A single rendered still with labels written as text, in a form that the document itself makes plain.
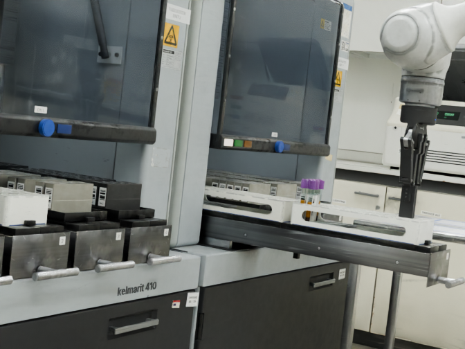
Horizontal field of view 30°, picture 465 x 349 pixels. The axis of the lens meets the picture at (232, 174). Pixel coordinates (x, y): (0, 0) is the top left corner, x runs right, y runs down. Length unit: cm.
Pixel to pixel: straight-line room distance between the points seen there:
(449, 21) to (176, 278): 74
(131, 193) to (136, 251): 14
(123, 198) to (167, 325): 28
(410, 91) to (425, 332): 261
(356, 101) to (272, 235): 322
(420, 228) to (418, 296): 250
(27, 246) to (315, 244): 70
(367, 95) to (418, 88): 325
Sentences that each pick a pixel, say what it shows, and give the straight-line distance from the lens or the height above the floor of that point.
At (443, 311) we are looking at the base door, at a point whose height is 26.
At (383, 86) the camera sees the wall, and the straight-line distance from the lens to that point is 506.
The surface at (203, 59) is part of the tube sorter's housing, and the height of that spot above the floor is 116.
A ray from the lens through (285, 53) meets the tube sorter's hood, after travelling 226.
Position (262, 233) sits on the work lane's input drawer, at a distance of 195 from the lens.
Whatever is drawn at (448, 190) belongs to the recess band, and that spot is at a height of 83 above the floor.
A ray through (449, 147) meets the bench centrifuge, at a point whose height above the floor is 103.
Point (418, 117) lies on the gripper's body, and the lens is 184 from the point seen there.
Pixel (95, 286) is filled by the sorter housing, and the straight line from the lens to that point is 159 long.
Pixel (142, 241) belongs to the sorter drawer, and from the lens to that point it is 168.
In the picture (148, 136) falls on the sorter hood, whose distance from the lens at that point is 176.
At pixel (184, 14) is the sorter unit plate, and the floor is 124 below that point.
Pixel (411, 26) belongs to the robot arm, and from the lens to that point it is 165.
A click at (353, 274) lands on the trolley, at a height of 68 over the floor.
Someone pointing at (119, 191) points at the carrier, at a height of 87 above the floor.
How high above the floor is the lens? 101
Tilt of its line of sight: 3 degrees down
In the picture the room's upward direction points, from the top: 6 degrees clockwise
